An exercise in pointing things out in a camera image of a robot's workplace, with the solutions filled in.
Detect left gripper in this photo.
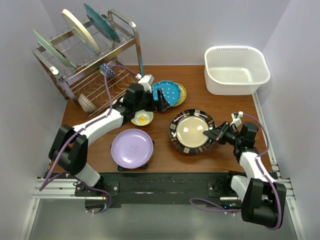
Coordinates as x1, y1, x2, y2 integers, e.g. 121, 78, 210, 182
134, 88, 169, 112

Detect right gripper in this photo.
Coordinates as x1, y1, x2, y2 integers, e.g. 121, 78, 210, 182
203, 121, 242, 146

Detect blue polka dot plate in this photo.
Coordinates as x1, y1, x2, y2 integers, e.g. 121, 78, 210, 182
151, 80, 181, 107

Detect black striped cream plate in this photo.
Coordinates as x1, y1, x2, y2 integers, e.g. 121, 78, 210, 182
169, 109, 216, 155

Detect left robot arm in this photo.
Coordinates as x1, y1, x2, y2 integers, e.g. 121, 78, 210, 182
48, 83, 170, 196

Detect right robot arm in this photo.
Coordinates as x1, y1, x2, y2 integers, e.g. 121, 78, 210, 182
203, 122, 287, 230

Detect white plastic bin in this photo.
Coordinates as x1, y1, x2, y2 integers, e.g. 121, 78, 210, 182
204, 45, 271, 96

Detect yellow patterned plate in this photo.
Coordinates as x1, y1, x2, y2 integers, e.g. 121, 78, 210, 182
173, 83, 187, 107

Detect small daisy bowl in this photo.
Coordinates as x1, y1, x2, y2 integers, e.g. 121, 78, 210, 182
131, 110, 154, 127

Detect purple plate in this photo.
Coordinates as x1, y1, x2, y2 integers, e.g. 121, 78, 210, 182
110, 128, 154, 170

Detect blue zigzag bowl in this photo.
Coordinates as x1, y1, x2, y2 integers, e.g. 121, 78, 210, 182
99, 63, 116, 78

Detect grey patterned cup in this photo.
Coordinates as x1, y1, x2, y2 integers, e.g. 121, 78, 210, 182
78, 93, 97, 114

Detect metal dish rack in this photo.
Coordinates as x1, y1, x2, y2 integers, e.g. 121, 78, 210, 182
32, 5, 145, 117

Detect green plate in rack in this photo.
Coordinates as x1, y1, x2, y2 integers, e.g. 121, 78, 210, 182
33, 29, 77, 69

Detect teal plate in rack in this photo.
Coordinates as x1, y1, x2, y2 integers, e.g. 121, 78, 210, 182
83, 3, 121, 43

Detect cream plate in rack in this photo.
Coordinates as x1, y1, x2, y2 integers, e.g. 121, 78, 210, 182
61, 9, 101, 56

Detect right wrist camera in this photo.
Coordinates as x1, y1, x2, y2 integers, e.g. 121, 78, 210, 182
231, 111, 244, 127

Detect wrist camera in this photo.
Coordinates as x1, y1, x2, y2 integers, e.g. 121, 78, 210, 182
135, 74, 155, 88
231, 111, 244, 127

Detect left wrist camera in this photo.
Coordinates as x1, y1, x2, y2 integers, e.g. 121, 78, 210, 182
135, 74, 155, 88

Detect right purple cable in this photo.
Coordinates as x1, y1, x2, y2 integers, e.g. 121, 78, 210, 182
190, 112, 285, 230

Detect purple cable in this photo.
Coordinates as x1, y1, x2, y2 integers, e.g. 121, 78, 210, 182
39, 64, 141, 214
190, 112, 285, 230

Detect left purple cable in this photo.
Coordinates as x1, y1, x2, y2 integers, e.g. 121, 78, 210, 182
39, 64, 141, 214

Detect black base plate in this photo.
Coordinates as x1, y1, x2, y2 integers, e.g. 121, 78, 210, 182
43, 171, 278, 210

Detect aluminium rail frame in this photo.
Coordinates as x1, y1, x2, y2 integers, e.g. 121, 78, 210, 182
18, 92, 307, 240

